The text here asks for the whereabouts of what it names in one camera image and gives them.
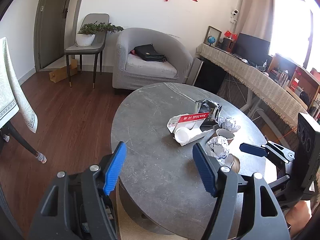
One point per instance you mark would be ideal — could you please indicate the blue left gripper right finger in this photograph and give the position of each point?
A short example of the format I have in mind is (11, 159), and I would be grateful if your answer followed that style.
(207, 174)

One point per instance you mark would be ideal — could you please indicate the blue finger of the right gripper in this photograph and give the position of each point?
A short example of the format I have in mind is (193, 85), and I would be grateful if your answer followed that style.
(253, 150)

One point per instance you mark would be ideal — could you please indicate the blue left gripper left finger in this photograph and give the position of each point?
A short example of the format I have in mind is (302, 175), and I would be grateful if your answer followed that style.
(113, 168)

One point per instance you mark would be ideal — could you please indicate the paper cup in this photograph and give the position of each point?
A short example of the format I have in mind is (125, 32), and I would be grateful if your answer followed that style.
(224, 133)
(233, 163)

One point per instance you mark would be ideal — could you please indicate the white paper ball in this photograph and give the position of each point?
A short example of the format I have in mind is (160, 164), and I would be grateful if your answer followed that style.
(229, 123)

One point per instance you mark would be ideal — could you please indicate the red white SanDisk package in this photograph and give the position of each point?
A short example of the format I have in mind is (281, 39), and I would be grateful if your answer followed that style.
(186, 128)

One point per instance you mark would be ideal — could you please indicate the black silver foil bag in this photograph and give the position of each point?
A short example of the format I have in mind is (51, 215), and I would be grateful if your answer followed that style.
(208, 106)

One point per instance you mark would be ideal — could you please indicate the round grey marble table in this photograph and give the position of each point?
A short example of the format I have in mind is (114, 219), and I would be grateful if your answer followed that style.
(159, 177)

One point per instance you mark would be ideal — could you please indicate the beige fringed desk cloth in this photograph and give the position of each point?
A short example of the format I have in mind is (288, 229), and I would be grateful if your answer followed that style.
(277, 98)

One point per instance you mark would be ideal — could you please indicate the wooden shelf organizer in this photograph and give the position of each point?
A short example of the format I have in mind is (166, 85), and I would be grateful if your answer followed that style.
(302, 85)

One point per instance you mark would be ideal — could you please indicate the silver black computer case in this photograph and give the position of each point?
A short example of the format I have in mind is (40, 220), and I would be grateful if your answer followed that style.
(206, 75)

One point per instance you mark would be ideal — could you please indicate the black monitor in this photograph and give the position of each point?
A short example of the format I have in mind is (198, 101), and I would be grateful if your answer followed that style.
(251, 48)

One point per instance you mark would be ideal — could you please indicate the cardboard box on floor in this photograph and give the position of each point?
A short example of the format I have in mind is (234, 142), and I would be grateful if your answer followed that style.
(59, 69)

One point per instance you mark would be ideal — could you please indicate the dark brown speaker box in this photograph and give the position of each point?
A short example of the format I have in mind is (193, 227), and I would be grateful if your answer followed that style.
(227, 44)

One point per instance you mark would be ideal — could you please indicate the grey armchair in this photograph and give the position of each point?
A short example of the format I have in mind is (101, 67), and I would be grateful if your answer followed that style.
(131, 72)

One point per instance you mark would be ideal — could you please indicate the black table leg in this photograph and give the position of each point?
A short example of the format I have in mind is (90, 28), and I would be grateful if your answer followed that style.
(8, 131)

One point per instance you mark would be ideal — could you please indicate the small red flags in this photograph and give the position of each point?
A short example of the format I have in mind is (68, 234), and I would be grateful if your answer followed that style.
(230, 36)

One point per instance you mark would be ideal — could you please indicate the black handbag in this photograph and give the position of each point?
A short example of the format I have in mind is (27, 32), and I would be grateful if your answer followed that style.
(148, 53)

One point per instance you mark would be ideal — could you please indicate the grey dining chair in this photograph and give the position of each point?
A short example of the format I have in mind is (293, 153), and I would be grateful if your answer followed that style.
(96, 48)

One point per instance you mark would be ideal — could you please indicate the small blue globe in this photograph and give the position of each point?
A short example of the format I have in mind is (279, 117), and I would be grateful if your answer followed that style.
(211, 40)

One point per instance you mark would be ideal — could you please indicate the white patterned tablecloth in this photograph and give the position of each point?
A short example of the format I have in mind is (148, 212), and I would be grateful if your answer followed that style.
(12, 97)

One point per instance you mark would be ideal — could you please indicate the beige curtain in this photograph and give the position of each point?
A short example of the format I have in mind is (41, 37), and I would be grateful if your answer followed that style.
(256, 18)

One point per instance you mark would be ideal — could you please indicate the potted bonsai white pot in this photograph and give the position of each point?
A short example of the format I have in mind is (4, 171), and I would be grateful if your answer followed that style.
(87, 32)

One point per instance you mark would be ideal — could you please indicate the grey door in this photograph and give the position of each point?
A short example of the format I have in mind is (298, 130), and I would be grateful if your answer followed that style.
(49, 31)

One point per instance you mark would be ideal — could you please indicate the picture frame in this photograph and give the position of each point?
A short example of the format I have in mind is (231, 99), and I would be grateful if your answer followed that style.
(214, 32)

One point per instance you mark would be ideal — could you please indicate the white security camera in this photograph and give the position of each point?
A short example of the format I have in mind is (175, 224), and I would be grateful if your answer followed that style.
(234, 16)

